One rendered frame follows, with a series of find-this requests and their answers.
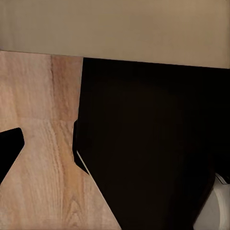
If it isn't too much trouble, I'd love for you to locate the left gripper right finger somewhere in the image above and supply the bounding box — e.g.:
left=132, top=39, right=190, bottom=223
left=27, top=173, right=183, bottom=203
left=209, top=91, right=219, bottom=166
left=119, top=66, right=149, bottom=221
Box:
left=215, top=127, right=230, bottom=165

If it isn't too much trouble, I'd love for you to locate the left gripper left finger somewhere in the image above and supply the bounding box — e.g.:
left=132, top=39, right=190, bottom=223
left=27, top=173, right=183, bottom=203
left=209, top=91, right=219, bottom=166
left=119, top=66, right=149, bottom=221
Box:
left=0, top=127, right=24, bottom=184

